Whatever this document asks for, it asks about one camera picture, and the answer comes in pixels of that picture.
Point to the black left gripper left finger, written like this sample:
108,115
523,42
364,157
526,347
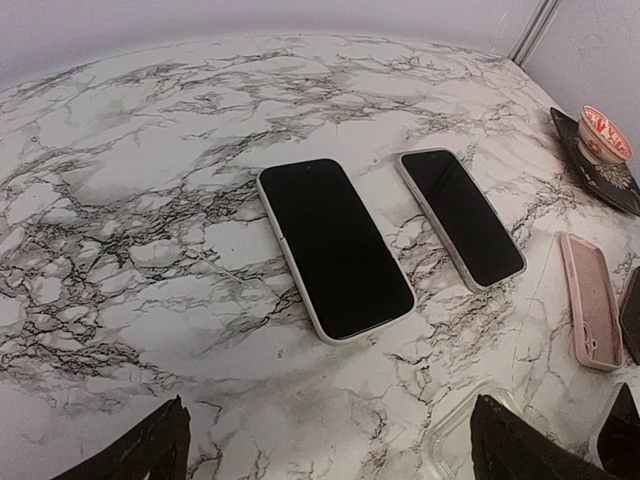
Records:
155,448

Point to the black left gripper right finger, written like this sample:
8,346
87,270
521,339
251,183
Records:
506,447

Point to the pink phone case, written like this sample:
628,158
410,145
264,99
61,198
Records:
595,315

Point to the clear magsafe phone case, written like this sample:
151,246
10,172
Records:
425,205

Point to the red white patterned bowl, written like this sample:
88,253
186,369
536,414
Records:
600,140

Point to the aluminium right corner post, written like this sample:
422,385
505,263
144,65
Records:
538,23

